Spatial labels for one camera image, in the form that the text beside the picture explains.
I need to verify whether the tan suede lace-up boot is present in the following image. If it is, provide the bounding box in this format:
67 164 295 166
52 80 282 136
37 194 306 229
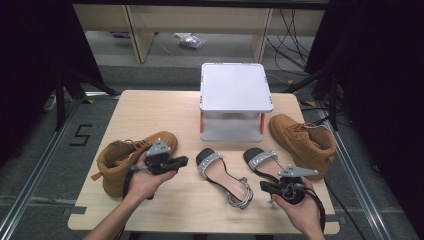
268 113 338 182
90 130 179 198

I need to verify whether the beige wooden desk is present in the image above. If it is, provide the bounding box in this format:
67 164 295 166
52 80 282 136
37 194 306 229
72 3 326 64

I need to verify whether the person's right hand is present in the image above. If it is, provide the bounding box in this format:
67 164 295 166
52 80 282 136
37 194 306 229
271 177 326 236

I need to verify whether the black curtain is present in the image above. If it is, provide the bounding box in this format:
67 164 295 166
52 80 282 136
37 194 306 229
304 0 424 231
0 0 104 168

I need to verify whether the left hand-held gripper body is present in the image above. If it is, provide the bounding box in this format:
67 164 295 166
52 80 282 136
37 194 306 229
130 138 175 176

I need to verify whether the black rhinestone strap sandal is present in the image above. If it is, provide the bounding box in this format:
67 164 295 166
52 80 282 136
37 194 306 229
242 146 292 188
195 147 254 210

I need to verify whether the metal floor rail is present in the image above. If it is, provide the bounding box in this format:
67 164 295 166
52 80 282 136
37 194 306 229
0 98 86 240
316 99 396 240

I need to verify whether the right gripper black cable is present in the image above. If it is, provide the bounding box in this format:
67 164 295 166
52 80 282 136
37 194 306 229
299 179 368 240

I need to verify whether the person's left hand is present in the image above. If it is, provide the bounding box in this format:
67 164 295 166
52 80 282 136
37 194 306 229
124 153 178 205

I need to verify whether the black metal stand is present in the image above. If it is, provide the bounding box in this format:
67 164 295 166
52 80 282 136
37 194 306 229
283 63 341 132
53 68 121 131

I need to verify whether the grey two-tier shoe rack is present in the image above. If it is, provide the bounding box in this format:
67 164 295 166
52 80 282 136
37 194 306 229
198 62 275 143

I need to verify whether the clear plastic bag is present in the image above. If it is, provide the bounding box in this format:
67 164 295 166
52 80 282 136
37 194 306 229
173 32 208 50

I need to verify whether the white floor cable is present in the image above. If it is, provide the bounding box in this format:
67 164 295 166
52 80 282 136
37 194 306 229
43 94 58 113

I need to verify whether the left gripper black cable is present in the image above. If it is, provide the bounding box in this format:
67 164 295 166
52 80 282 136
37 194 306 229
121 146 151 201

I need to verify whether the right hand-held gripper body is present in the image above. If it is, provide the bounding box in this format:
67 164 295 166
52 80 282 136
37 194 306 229
278 164 319 205

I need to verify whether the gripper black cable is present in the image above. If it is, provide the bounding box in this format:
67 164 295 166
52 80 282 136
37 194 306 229
299 179 368 240
121 146 151 201

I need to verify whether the bundle of black floor cables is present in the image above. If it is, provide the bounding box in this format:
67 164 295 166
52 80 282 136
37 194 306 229
266 8 316 71

